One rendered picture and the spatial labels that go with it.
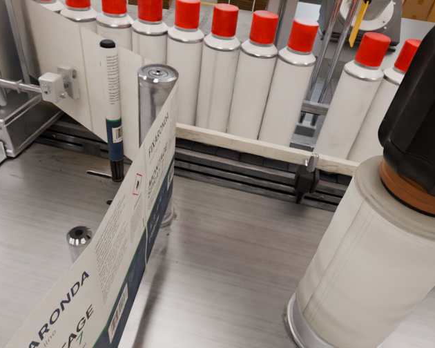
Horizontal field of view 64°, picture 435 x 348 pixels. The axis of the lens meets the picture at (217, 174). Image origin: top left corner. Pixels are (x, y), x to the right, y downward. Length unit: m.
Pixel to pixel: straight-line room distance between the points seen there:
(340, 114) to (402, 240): 0.30
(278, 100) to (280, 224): 0.17
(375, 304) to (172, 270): 0.21
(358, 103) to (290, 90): 0.09
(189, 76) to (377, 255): 0.37
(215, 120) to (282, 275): 0.25
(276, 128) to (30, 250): 0.36
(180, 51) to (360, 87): 0.24
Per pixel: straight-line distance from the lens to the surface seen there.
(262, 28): 0.49
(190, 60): 0.51
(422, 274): 0.27
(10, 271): 0.42
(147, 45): 0.52
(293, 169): 0.56
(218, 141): 0.54
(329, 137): 0.54
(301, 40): 0.49
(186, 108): 0.55
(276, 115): 0.52
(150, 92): 0.33
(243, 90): 0.51
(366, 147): 0.56
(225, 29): 0.49
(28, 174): 0.53
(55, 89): 0.46
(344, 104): 0.51
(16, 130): 0.55
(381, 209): 0.24
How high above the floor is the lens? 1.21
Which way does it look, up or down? 39 degrees down
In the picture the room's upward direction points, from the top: 9 degrees clockwise
